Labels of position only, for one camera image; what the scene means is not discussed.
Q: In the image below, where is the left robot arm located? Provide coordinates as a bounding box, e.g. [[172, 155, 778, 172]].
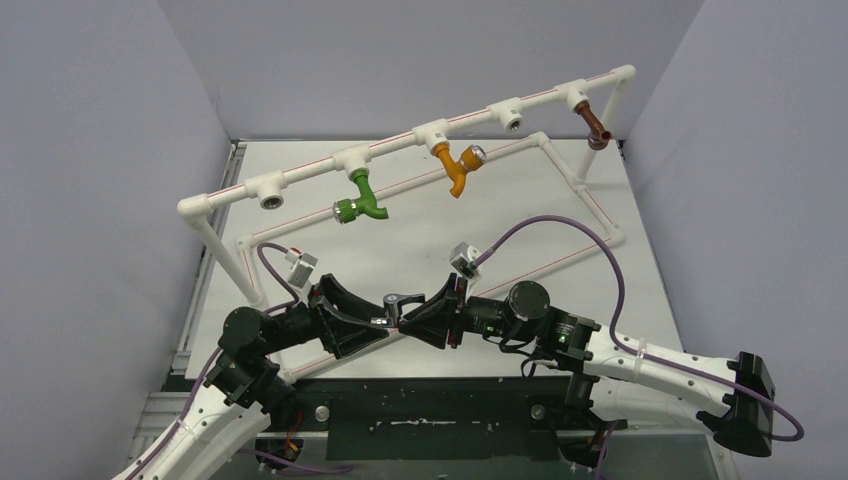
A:
[[117, 274, 400, 479]]

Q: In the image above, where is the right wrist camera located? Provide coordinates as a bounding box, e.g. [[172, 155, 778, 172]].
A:
[[449, 242, 481, 281]]

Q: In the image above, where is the chrome metal faucet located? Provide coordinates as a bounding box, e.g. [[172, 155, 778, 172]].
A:
[[370, 293, 426, 328]]

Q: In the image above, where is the brown plastic faucet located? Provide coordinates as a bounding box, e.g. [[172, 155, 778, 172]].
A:
[[574, 100, 613, 151]]

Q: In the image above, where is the orange plastic faucet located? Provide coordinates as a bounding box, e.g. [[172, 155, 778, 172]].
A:
[[431, 143, 487, 198]]

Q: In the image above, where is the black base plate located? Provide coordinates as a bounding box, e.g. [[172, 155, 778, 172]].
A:
[[165, 374, 697, 465]]

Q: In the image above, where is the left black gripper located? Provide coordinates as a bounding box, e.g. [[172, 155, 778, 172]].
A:
[[260, 274, 391, 355]]

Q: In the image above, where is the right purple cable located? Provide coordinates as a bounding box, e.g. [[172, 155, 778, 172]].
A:
[[474, 214, 806, 443]]

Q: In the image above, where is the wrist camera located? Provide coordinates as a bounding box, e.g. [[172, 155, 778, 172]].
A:
[[285, 248, 318, 289], [449, 242, 481, 281]]

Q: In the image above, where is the purple cable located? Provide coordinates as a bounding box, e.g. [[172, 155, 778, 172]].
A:
[[474, 214, 806, 443], [125, 242, 306, 480]]

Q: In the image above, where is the green plastic faucet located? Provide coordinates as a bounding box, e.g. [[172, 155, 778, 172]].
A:
[[332, 169, 389, 225]]

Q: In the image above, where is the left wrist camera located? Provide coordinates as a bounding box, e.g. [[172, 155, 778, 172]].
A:
[[285, 248, 318, 289]]

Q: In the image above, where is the white PVC pipe frame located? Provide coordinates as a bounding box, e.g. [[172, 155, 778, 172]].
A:
[[177, 65, 645, 377]]

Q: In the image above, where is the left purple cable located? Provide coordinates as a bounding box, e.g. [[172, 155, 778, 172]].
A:
[[125, 242, 306, 480]]

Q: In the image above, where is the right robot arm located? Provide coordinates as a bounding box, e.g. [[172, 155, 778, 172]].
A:
[[398, 277, 775, 457]]

